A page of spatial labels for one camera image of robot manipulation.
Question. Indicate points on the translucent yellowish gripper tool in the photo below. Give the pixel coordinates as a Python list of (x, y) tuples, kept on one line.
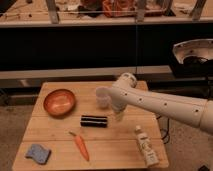
[(119, 115)]

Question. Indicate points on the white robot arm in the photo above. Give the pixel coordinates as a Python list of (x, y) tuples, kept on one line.
[(194, 112)]

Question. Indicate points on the black whiteboard eraser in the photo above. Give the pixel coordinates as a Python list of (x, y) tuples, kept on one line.
[(94, 121)]

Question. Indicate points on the clear plastic cup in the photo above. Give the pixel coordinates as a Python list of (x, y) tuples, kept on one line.
[(102, 97)]

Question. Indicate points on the orange toy carrot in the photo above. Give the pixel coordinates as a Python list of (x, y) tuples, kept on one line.
[(81, 145)]

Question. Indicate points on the wooden table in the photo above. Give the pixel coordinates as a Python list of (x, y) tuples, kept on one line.
[(113, 147)]

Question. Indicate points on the white squeeze bottle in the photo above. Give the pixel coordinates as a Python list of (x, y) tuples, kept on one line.
[(145, 147)]

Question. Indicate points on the orange wooden bowl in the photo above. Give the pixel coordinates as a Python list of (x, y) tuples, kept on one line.
[(59, 102)]

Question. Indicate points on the blue sponge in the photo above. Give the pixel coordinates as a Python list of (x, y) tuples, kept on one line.
[(38, 153)]

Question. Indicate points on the orange crate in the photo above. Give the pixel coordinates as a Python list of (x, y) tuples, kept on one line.
[(118, 8)]

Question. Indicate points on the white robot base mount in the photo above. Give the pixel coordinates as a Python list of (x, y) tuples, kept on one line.
[(201, 49)]

